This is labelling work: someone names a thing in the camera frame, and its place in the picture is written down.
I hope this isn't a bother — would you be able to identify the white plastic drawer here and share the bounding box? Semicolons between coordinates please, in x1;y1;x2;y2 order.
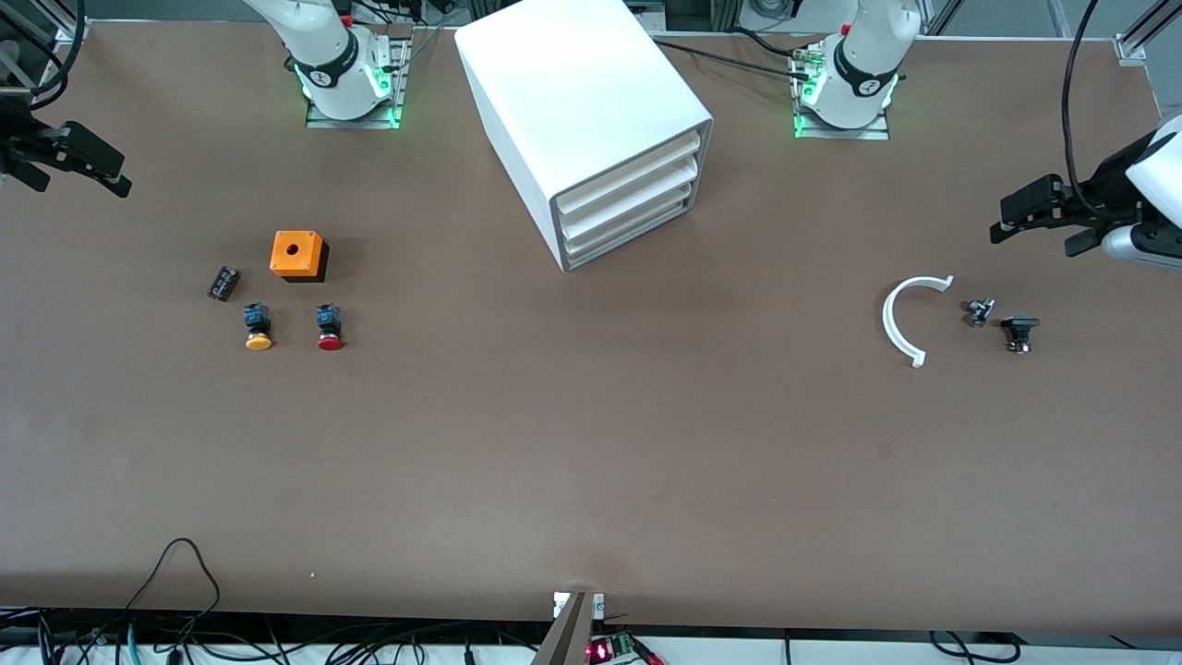
564;196;692;264
562;175;695;248
557;129;705;215
560;152;700;232

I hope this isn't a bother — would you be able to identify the white drawer cabinet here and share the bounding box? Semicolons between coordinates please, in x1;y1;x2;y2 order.
454;0;714;273

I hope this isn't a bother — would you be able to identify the white curved plastic arc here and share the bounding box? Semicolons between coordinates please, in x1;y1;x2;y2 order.
882;274;955;369

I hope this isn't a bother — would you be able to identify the red LED electronics module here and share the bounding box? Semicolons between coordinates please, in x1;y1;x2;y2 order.
585;631;666;665

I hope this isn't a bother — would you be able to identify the aluminium profile bar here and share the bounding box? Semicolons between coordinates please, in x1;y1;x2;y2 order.
531;591;597;665

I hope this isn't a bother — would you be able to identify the small black switch component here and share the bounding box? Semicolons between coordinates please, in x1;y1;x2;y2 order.
1000;316;1042;355

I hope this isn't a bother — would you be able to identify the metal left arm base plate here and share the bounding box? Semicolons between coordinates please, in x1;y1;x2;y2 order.
792;46;892;141

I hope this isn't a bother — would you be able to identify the orange button enclosure box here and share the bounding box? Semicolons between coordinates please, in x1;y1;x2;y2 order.
269;231;330;284

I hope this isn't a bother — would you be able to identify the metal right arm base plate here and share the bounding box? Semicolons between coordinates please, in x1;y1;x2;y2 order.
305;37;412;130

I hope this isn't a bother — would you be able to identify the thin black table cable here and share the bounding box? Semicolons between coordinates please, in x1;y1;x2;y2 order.
651;37;814;79

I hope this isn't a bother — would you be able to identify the black looped cable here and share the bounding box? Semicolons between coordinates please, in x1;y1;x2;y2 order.
125;538;223;638

